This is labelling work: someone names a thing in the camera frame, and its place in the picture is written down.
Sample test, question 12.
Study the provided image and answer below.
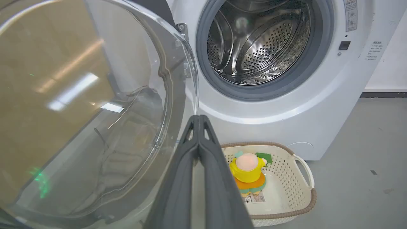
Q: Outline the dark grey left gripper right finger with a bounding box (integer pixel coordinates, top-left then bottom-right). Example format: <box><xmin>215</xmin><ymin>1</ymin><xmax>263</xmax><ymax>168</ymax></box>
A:
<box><xmin>199</xmin><ymin>115</ymin><xmax>255</xmax><ymax>229</ymax></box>

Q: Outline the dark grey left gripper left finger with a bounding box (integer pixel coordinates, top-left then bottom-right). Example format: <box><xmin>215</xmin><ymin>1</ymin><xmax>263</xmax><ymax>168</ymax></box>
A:
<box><xmin>144</xmin><ymin>115</ymin><xmax>200</xmax><ymax>229</ymax></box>

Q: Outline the transparent washing machine door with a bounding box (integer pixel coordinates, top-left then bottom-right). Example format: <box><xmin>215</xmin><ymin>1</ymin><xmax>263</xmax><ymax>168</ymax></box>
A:
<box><xmin>0</xmin><ymin>0</ymin><xmax>200</xmax><ymax>229</ymax></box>

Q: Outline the white front-load washing machine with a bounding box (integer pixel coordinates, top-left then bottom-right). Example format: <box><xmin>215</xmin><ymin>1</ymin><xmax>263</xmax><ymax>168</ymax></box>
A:
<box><xmin>165</xmin><ymin>0</ymin><xmax>407</xmax><ymax>161</ymax></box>

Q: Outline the metal door hinge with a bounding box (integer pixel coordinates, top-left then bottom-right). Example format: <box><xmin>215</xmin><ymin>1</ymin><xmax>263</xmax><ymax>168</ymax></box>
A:
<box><xmin>176</xmin><ymin>23</ymin><xmax>189</xmax><ymax>42</ymax></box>

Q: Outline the yellow and orange doll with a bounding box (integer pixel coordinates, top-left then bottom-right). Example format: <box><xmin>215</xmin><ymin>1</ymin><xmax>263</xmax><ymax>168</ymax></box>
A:
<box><xmin>229</xmin><ymin>151</ymin><xmax>273</xmax><ymax>198</ymax></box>

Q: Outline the printed paper label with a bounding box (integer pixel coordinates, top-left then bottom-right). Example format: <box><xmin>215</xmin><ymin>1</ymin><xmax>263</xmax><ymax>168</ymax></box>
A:
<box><xmin>242</xmin><ymin>192</ymin><xmax>266</xmax><ymax>204</ymax></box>

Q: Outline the white perforated laundry basket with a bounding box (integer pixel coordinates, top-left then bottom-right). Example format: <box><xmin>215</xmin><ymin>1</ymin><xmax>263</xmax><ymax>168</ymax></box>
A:
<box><xmin>221</xmin><ymin>142</ymin><xmax>317</xmax><ymax>227</ymax></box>

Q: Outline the stainless steel washer drum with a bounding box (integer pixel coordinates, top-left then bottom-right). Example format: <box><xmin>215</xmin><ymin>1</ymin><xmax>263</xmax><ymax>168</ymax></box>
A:
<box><xmin>207</xmin><ymin>0</ymin><xmax>311</xmax><ymax>86</ymax></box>

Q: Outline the white warning label sticker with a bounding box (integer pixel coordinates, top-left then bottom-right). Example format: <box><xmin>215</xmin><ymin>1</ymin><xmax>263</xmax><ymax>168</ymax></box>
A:
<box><xmin>344</xmin><ymin>0</ymin><xmax>358</xmax><ymax>32</ymax></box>

